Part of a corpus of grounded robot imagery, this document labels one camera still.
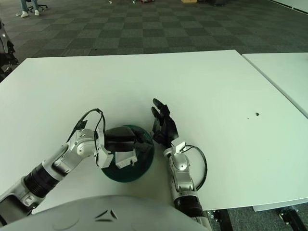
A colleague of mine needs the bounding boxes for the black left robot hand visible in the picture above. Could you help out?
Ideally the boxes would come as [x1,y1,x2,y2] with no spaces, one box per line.
[103,127,152,154]

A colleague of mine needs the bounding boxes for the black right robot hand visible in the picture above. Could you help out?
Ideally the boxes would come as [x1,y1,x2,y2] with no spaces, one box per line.
[150,98,179,148]

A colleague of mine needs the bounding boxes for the white wall charger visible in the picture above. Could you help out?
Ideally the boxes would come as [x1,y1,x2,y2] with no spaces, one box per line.
[115,150,138,169]

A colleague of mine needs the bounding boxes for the green round plate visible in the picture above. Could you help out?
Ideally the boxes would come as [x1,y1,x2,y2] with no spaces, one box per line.
[100,124,155,184]

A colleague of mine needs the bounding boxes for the grey robot torso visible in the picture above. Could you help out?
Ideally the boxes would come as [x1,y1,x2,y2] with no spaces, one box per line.
[0,194,210,231]

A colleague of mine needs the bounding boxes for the black table leg with caster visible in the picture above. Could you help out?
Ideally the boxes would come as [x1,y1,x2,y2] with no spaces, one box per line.
[278,207,302,231]
[207,208,233,231]

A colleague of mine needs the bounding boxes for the black office chair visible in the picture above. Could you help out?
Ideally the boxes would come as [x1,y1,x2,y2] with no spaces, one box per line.
[0,18,19,75]

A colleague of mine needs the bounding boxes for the black swivel chair base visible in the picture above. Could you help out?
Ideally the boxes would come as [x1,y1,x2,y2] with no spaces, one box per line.
[27,0,49,12]

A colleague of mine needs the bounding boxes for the seated person in jeans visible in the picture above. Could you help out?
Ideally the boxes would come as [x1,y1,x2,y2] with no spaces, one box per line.
[20,0,40,18]

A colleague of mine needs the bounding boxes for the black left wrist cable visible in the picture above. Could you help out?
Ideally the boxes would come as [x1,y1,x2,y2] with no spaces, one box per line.
[66,108,106,167]

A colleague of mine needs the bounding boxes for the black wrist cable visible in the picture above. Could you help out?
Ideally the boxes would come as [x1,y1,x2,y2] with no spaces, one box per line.
[184,145,208,191]
[66,108,106,167]

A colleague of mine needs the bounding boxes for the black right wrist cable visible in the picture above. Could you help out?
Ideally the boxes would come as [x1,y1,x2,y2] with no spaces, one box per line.
[184,145,208,191]

